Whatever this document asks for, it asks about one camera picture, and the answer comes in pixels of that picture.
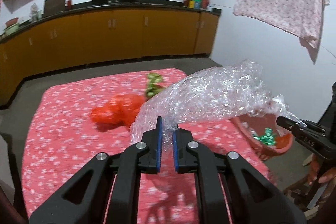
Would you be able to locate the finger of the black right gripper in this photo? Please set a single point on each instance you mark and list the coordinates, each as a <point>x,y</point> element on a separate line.
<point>303,130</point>

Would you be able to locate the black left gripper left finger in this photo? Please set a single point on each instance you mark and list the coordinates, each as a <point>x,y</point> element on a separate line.
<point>106,189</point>

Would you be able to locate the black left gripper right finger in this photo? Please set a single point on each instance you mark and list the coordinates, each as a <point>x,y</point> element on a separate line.
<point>229,189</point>

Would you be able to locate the green foil wrapper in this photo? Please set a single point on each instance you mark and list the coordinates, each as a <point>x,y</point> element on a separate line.
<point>268,138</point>

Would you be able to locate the red plastic basket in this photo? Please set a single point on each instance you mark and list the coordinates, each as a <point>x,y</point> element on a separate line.
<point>248,125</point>

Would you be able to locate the clear bubble wrap sheet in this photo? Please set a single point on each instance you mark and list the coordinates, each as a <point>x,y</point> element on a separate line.
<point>211,95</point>

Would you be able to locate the large orange plastic bag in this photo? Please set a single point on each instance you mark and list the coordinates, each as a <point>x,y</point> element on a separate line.
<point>120,110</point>

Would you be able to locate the green plastic bag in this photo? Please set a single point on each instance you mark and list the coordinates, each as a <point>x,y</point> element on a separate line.
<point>154,85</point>

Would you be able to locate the brown lower kitchen cabinets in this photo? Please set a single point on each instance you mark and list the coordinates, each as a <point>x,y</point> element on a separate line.
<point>99,34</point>

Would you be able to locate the red floral tablecloth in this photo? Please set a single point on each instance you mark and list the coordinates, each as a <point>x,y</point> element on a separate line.
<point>62,138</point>

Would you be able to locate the small metal cup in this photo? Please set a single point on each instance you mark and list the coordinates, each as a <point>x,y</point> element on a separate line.
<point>211,8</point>

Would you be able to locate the stacked bowls on counter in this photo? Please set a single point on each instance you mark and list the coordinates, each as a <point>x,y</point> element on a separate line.
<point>11,26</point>

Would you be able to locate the glass jar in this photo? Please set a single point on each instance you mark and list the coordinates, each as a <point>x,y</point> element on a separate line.
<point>34,10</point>

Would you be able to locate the red bottle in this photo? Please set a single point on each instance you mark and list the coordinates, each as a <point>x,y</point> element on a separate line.
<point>69,4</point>

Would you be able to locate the dark cutting board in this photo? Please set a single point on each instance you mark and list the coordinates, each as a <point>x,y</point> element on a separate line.
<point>52,7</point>

